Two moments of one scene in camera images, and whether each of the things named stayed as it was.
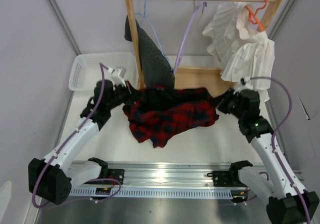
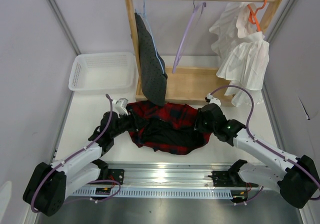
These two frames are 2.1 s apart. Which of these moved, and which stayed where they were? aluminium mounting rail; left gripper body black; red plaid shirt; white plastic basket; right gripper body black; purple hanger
Moved: left gripper body black; right gripper body black; red plaid shirt
Stayed: white plastic basket; aluminium mounting rail; purple hanger
